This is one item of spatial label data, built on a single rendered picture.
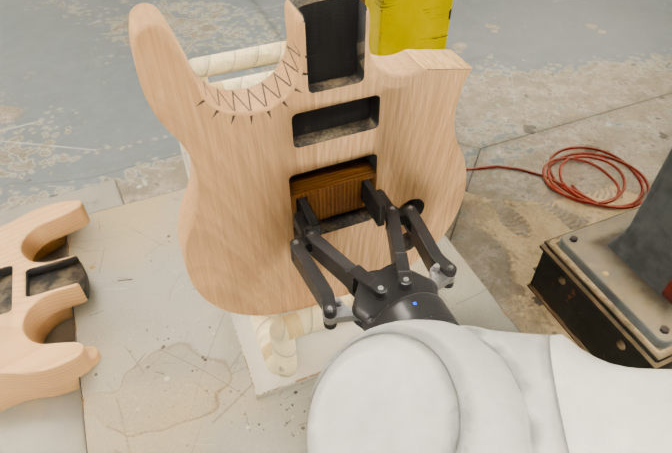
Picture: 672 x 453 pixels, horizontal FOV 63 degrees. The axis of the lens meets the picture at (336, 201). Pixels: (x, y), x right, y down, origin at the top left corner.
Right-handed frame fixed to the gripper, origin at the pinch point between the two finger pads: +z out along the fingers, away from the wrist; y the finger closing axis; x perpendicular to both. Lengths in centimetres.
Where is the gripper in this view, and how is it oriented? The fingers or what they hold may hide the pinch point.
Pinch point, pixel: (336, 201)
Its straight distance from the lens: 60.1
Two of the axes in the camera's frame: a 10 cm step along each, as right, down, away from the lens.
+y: 9.3, -2.6, 2.7
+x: -0.1, -7.3, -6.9
